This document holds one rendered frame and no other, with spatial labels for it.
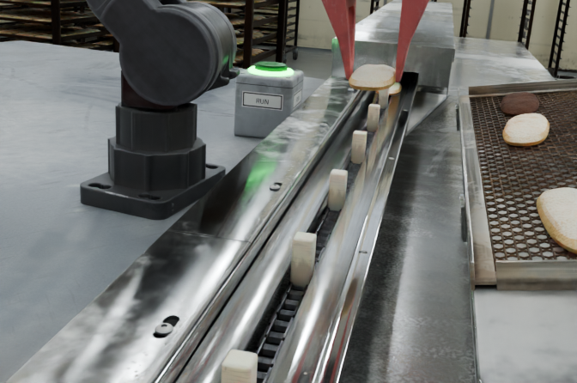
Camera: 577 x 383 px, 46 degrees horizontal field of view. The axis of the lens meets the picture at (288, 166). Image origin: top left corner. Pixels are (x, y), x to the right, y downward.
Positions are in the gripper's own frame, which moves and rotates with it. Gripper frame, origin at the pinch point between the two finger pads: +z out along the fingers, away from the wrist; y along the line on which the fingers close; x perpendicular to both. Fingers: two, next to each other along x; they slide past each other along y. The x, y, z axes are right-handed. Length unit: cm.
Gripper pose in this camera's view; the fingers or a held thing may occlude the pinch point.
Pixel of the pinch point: (373, 69)
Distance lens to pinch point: 58.4
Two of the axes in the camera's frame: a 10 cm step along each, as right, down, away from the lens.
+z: -0.2, 9.6, 2.9
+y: 9.8, 0.8, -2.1
